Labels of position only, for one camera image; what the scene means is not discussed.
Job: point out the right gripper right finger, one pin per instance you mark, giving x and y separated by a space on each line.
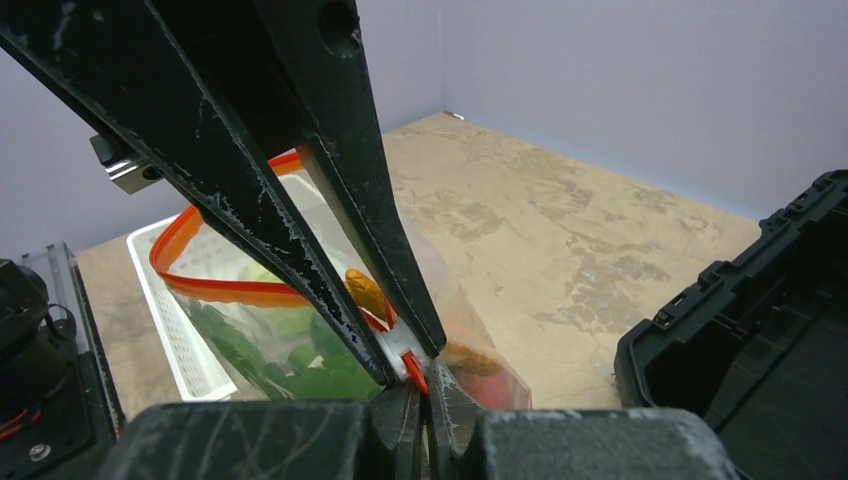
467 441

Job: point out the black open toolbox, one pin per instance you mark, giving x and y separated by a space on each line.
757 346

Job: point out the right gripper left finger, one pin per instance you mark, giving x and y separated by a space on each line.
316 439

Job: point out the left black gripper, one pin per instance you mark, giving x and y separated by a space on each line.
60 411

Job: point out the white plastic basket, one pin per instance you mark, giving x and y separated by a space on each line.
179 311

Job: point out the green cabbage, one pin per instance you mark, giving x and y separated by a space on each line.
286 321

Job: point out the pink peach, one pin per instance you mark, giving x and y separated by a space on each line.
495 391

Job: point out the clear zip top bag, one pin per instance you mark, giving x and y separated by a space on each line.
340 251

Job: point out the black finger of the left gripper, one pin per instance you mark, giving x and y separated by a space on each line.
321 63
191 87

